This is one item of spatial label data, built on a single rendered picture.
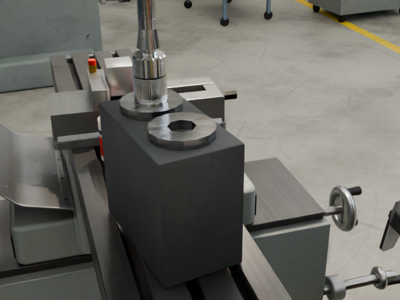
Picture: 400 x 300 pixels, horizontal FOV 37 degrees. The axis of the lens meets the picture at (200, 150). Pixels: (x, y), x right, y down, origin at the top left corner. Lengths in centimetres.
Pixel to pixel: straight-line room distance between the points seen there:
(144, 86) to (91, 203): 26
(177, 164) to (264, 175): 77
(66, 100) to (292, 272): 62
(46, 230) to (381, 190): 201
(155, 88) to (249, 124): 267
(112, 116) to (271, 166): 74
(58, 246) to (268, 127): 238
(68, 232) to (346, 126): 254
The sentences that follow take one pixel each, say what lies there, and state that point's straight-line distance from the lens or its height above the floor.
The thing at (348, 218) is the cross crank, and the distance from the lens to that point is 151.
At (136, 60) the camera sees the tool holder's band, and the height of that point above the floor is 118.
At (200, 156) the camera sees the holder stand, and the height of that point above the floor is 110.
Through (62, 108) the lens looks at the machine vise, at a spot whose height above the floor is 99.
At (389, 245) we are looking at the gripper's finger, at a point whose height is 96.
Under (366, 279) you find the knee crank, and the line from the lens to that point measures 151.
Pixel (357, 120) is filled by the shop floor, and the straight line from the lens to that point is 361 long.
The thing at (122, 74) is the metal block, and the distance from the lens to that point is 118.
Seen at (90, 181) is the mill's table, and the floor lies 92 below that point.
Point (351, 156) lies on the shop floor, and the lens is 318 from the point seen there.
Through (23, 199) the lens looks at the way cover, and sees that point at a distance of 114.
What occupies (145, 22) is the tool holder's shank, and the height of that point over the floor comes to 123.
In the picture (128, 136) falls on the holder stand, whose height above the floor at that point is 110.
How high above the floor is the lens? 144
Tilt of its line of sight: 27 degrees down
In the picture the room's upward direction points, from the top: 1 degrees counter-clockwise
